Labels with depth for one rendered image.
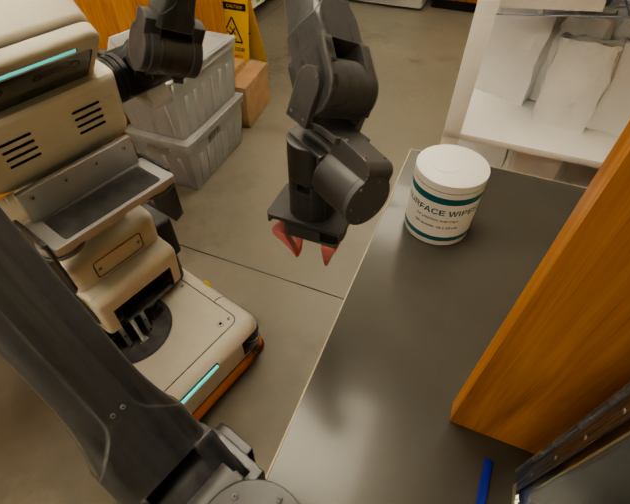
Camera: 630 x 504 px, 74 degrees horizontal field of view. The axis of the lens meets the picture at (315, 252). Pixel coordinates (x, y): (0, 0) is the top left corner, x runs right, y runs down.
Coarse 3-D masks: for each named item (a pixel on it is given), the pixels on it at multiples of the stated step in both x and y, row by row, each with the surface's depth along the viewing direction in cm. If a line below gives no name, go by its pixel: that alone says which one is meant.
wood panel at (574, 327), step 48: (624, 144) 26; (624, 192) 27; (576, 240) 31; (624, 240) 29; (528, 288) 39; (576, 288) 34; (624, 288) 32; (528, 336) 40; (576, 336) 38; (624, 336) 36; (480, 384) 49; (528, 384) 46; (576, 384) 42; (624, 384) 40; (480, 432) 58; (528, 432) 53
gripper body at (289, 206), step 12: (288, 192) 54; (300, 192) 48; (312, 192) 47; (276, 204) 53; (288, 204) 53; (300, 204) 49; (312, 204) 48; (324, 204) 49; (276, 216) 51; (288, 216) 51; (300, 216) 50; (312, 216) 50; (324, 216) 50; (336, 216) 51; (312, 228) 50; (324, 228) 50; (336, 228) 50
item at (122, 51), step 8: (120, 48) 78; (128, 48) 75; (120, 56) 77; (128, 56) 76; (128, 64) 76; (136, 72) 76; (136, 80) 79; (144, 80) 78; (152, 80) 78; (160, 80) 81; (168, 80) 84; (144, 88) 80; (152, 88) 83; (136, 96) 80
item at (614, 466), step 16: (608, 432) 33; (624, 432) 31; (592, 448) 35; (608, 448) 32; (624, 448) 30; (560, 464) 40; (576, 464) 37; (592, 464) 34; (608, 464) 32; (624, 464) 30; (544, 480) 42; (560, 480) 39; (576, 480) 36; (592, 480) 33; (608, 480) 31; (624, 480) 29; (528, 496) 45; (544, 496) 41; (560, 496) 38; (576, 496) 35; (592, 496) 33; (608, 496) 30; (624, 496) 29
